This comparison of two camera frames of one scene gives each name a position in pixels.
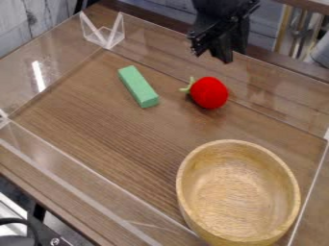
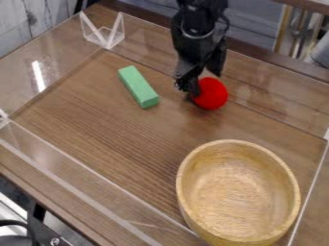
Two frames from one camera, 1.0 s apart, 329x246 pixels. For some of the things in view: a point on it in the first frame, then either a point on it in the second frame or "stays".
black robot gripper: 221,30 → 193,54
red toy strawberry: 209,91 stays
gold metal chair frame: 299,32 stays
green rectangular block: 140,86 stays
